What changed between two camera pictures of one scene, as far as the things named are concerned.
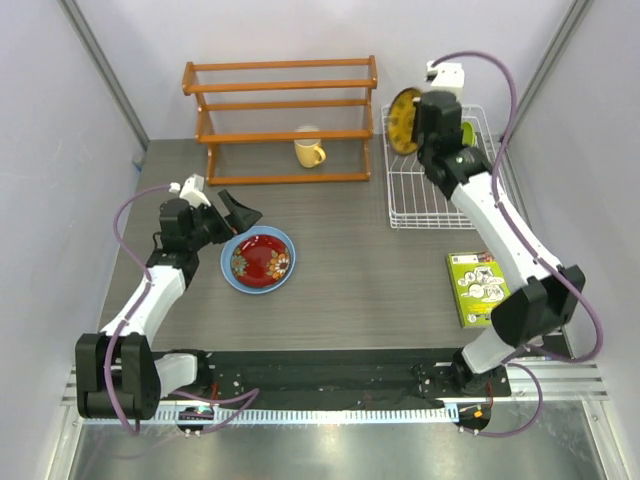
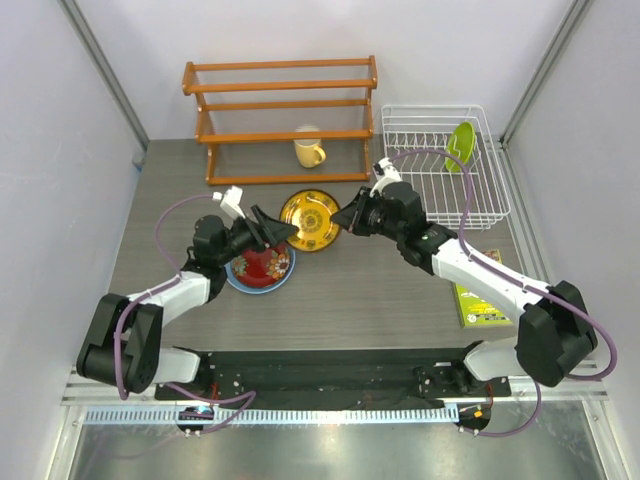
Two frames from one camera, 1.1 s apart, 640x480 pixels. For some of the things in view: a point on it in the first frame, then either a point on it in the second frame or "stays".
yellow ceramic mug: (309, 152) stays
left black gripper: (239, 220) → (279, 231)
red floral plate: (260, 261) stays
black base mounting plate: (333, 379) stays
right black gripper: (415, 119) → (352, 217)
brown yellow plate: (400, 121) → (311, 211)
